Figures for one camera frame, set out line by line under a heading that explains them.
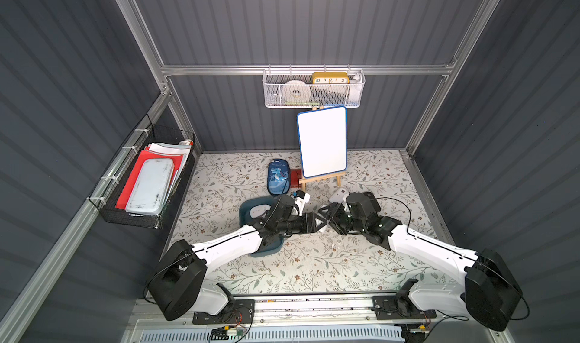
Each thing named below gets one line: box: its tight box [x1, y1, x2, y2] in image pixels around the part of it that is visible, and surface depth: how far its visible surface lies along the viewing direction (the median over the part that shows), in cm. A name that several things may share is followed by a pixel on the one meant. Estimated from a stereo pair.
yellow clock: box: [311, 71, 351, 84], surface depth 90 cm
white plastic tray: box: [125, 157, 175, 217], surface depth 68 cm
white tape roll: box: [280, 79, 312, 104], surface depth 86 cm
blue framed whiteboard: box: [296, 106, 349, 179], surface depth 93 cm
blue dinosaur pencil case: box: [267, 158, 291, 196], surface depth 108 cm
